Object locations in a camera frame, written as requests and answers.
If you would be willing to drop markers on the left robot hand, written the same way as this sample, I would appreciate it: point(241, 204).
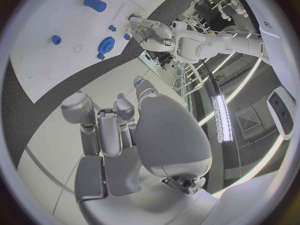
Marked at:
point(159, 33)

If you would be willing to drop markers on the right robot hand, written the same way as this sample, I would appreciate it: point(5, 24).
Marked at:
point(168, 135)

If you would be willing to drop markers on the blue plug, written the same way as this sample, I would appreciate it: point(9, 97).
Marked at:
point(126, 36)
point(131, 16)

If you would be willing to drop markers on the small blue peg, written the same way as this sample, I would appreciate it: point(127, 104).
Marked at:
point(139, 82)
point(112, 28)

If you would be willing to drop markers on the blue long cylinder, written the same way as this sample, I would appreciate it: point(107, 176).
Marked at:
point(95, 3)

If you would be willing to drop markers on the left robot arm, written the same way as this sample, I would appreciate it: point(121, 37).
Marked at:
point(211, 41)

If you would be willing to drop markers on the white task board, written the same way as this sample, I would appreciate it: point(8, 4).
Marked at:
point(70, 22)

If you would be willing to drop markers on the glowing light bar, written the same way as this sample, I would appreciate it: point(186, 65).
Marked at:
point(221, 120)

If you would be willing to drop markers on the small blue gear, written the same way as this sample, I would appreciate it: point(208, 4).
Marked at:
point(100, 56)

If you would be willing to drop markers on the white robot head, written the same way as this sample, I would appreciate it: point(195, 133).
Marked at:
point(281, 114)

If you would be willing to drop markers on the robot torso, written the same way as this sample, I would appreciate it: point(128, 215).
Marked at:
point(276, 60)

